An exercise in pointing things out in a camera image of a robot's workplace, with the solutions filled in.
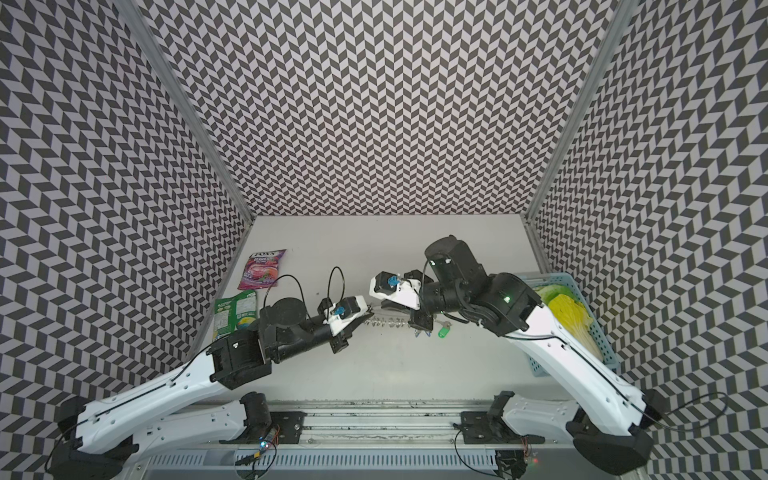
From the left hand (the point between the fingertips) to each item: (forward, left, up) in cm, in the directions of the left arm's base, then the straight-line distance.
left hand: (367, 312), depth 64 cm
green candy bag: (+11, +43, -23) cm, 50 cm away
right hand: (-1, -5, +4) cm, 7 cm away
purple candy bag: (+27, +40, -23) cm, 53 cm away
